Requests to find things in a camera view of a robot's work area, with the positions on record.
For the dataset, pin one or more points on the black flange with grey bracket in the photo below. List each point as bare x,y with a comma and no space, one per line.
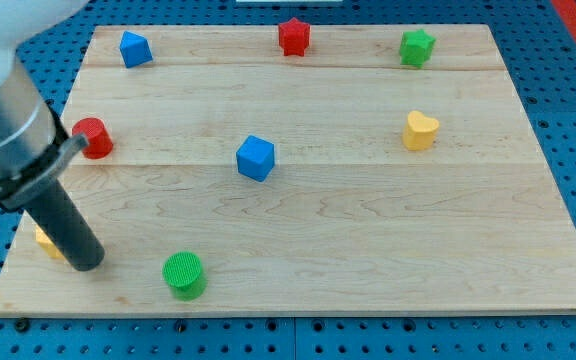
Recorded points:
18,189

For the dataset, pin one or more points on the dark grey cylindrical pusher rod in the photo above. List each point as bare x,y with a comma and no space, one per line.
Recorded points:
59,218

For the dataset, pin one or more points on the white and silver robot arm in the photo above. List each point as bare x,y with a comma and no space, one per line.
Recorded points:
35,149

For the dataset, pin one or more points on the light wooden board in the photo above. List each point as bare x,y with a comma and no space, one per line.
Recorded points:
349,222

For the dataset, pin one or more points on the blue cube block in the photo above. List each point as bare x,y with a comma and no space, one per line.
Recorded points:
255,158

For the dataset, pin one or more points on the yellow block behind rod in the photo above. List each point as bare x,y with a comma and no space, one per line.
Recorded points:
47,245

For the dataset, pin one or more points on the red cylinder block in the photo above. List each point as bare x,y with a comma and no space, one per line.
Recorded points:
100,143

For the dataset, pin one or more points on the green cylinder block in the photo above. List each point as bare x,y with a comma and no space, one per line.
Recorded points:
184,275

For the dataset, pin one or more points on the blue pentagon block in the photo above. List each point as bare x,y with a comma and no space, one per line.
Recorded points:
134,49

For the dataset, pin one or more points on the red star block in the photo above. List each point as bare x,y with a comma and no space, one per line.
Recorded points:
294,37

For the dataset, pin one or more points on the yellow heart block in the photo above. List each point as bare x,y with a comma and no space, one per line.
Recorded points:
419,131

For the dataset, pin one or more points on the green star block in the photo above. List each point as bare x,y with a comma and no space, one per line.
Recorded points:
416,47

